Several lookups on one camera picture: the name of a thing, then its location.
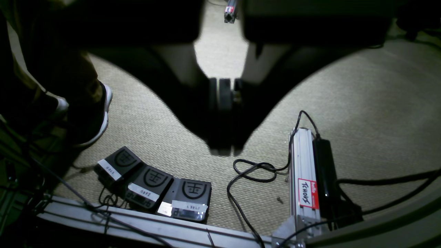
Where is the black pedal labelled stop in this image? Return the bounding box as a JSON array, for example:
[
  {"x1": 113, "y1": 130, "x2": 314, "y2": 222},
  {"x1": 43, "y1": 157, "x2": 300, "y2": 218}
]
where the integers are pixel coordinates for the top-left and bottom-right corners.
[{"x1": 93, "y1": 146, "x2": 142, "y2": 187}]

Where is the aluminium rail with red label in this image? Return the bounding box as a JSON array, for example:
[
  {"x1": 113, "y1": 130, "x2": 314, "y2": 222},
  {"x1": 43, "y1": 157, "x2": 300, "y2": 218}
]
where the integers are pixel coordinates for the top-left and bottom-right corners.
[{"x1": 271, "y1": 128, "x2": 323, "y2": 248}]

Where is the black looped cable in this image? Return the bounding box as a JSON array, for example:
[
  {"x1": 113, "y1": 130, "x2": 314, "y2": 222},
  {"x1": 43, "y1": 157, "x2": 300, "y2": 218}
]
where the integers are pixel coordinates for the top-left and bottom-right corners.
[{"x1": 226, "y1": 110, "x2": 321, "y2": 248}]

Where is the aluminium frame bar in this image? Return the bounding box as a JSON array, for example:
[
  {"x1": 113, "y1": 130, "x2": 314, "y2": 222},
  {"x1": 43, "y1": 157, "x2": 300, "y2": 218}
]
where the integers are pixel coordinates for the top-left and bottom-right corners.
[{"x1": 37, "y1": 196, "x2": 259, "y2": 248}]

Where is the black pedal labelled start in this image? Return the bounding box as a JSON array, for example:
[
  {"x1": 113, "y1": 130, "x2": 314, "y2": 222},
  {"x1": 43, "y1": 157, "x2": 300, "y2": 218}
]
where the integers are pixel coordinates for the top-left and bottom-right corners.
[{"x1": 155, "y1": 177, "x2": 212, "y2": 224}]

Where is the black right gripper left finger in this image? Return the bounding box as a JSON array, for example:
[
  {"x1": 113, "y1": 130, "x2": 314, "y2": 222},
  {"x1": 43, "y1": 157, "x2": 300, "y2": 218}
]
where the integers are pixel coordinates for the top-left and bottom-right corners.
[{"x1": 62, "y1": 0, "x2": 221, "y2": 152}]

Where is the black power adapter brick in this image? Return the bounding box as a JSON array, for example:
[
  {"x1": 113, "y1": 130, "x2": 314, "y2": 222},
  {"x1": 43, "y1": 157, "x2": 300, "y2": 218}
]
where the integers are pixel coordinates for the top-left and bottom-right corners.
[{"x1": 312, "y1": 138, "x2": 363, "y2": 230}]

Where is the black white sneaker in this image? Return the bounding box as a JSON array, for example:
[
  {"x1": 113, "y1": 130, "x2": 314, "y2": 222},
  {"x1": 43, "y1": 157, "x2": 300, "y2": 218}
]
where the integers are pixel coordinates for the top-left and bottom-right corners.
[{"x1": 52, "y1": 81, "x2": 112, "y2": 148}]

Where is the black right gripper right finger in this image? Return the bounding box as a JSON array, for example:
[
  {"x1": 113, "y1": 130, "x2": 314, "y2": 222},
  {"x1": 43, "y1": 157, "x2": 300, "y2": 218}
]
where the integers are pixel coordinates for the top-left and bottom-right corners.
[{"x1": 220, "y1": 0, "x2": 393, "y2": 156}]

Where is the black pedal labelled zero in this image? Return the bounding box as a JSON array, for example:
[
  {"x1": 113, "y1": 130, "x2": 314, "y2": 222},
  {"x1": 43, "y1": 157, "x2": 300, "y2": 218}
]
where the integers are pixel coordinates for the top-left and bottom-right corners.
[{"x1": 125, "y1": 163, "x2": 174, "y2": 212}]

